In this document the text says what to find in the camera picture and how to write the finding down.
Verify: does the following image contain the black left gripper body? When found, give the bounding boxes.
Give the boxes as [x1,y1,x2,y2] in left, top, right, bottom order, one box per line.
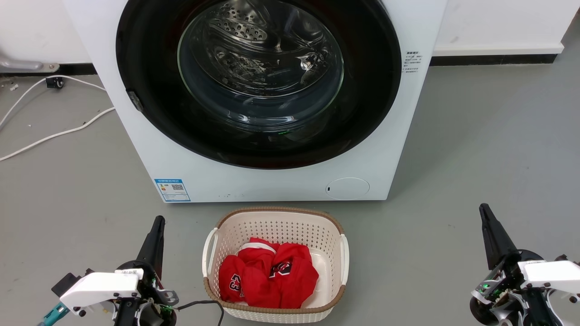
[113,260,179,326]

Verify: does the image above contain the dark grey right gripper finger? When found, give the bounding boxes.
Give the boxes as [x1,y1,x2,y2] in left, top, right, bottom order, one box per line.
[479,203,520,271]

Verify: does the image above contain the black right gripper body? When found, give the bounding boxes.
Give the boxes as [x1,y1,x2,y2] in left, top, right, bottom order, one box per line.
[469,249,552,326]

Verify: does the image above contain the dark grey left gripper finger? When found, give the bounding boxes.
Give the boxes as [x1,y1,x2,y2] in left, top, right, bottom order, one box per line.
[135,216,166,274]

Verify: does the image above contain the black round glass washer door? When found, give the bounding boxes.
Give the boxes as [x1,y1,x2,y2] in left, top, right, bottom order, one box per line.
[116,0,402,170]

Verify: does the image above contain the white front-load washing machine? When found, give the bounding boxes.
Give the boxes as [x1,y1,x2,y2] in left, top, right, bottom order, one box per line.
[62,0,448,203]

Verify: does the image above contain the grey metal door hinge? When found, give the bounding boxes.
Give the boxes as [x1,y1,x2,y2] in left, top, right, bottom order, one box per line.
[127,91,145,113]

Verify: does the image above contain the blue energy label sticker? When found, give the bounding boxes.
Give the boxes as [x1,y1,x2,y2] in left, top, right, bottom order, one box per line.
[154,178,191,202]

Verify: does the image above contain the white plastic laundry basket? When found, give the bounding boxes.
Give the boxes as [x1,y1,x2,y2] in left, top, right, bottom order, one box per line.
[202,207,349,324]

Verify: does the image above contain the red basketball jersey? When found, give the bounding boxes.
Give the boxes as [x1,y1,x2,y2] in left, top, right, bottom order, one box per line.
[219,237,319,309]

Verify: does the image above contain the round white filter cover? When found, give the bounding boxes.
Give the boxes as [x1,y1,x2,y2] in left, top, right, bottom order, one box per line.
[325,177,370,201]

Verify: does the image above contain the small printed text sticker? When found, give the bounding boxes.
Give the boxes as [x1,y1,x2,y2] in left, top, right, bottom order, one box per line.
[402,51,423,74]

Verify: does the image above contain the stainless steel washer drum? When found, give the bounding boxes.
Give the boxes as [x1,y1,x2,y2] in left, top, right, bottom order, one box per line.
[181,0,341,98]

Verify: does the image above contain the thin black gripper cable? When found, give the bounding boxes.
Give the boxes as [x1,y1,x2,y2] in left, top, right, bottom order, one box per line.
[174,300,225,326]

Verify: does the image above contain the teal cable connector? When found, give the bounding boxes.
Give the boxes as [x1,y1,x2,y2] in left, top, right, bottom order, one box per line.
[38,302,71,326]

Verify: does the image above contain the white floor cable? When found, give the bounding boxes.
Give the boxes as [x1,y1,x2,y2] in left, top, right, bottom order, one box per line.
[0,75,107,128]
[0,107,116,162]

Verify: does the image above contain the grey metal floor bracket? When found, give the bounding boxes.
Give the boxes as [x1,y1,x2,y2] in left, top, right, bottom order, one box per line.
[0,53,60,74]

